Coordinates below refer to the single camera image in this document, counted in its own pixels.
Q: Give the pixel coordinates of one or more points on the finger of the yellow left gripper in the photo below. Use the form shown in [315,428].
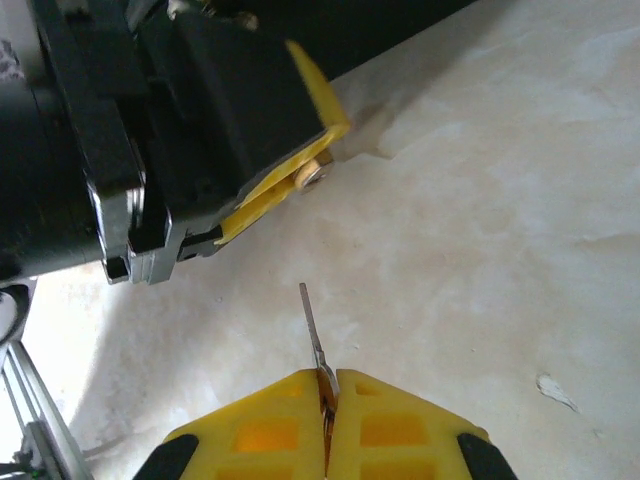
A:
[325,100]
[265,195]

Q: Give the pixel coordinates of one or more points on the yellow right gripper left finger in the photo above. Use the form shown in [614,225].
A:
[260,415]

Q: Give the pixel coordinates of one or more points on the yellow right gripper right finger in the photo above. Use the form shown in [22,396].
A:
[400,430]

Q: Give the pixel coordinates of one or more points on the thin metal strip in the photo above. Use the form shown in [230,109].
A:
[312,320]

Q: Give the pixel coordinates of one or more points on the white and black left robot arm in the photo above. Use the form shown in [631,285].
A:
[12,310]

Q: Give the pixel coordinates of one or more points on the wide aluminium frame rail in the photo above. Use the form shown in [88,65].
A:
[45,430]

